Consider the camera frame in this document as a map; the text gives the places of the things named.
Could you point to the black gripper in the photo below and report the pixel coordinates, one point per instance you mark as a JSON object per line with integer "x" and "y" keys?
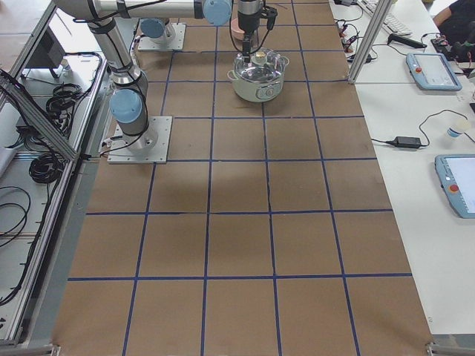
{"x": 246, "y": 21}

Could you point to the glass pot lid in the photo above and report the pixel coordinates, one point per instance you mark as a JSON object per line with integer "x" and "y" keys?
{"x": 265, "y": 66}

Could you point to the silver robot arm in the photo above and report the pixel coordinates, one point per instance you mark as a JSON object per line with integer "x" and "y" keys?
{"x": 159, "y": 35}
{"x": 128, "y": 103}

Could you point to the pale green electric pot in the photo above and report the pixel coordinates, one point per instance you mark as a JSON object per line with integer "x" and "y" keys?
{"x": 255, "y": 91}

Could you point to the pink bowl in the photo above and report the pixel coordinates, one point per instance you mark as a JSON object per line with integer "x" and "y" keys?
{"x": 237, "y": 32}

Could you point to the white keyboard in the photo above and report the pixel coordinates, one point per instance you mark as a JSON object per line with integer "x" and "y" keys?
{"x": 391, "y": 24}

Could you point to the black handheld tool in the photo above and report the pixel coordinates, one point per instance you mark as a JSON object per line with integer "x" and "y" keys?
{"x": 394, "y": 37}

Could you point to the black power adapter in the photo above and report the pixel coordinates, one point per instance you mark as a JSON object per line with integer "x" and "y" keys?
{"x": 405, "y": 142}

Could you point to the blue teach pendant far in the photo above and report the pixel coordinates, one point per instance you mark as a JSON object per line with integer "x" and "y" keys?
{"x": 431, "y": 71}

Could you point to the blue teach pendant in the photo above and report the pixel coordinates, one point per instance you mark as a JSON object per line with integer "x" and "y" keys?
{"x": 431, "y": 71}
{"x": 456, "y": 176}

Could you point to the brown paper table mat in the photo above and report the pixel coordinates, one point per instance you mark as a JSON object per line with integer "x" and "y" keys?
{"x": 269, "y": 230}

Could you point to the black monitor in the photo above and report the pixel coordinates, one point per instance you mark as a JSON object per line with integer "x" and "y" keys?
{"x": 48, "y": 54}

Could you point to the paper cup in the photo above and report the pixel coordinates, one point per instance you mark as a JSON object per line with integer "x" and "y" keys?
{"x": 458, "y": 128}

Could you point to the blue teach pendant near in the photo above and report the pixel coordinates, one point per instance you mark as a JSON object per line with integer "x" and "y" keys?
{"x": 456, "y": 176}

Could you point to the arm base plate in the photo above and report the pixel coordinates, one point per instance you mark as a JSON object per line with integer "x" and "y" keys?
{"x": 151, "y": 147}
{"x": 172, "y": 39}

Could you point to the aluminium frame post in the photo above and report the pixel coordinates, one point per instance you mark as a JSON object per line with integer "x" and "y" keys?
{"x": 373, "y": 28}

